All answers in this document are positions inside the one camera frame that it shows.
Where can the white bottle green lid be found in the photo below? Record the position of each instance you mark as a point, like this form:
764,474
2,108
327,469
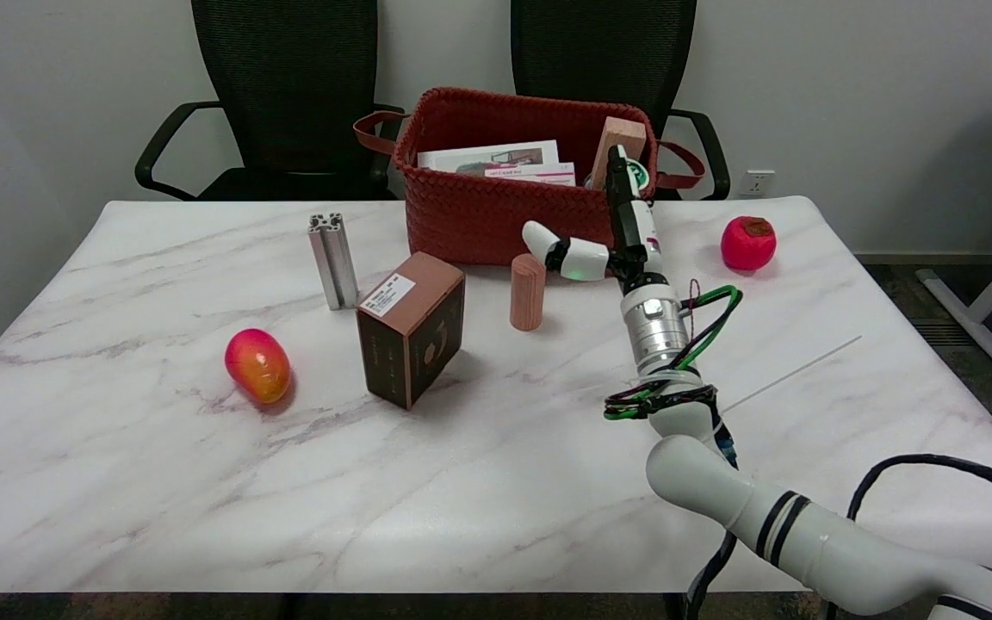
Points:
639,176

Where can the white wall socket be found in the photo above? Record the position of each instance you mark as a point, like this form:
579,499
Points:
757,182

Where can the white booklets in basket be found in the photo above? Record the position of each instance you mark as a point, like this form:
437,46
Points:
479,155

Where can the wooden cylinder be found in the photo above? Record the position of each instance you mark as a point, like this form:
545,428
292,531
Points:
528,293

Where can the white box pink label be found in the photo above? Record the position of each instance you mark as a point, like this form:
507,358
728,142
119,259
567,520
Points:
539,175

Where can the white desk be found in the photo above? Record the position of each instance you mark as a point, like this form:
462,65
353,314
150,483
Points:
978,306

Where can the silver aluminium extrusion profile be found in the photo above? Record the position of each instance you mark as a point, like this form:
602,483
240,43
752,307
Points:
334,263

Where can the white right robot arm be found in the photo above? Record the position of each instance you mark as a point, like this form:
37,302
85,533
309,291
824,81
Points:
703,482

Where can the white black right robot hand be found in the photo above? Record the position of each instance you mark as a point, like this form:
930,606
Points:
582,258

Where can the red woven basket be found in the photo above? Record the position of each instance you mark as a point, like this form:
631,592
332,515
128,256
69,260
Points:
479,215

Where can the red toy persimmon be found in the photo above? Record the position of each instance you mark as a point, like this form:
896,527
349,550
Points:
749,244

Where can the black office chair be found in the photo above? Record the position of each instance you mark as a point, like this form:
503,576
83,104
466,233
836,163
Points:
604,52
285,77

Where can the brown cardboard box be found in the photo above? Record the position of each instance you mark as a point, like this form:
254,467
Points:
406,344

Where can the wooden block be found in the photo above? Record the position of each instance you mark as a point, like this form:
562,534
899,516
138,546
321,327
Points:
621,138

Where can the red yellow toy mango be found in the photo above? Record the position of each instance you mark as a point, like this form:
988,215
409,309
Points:
257,366

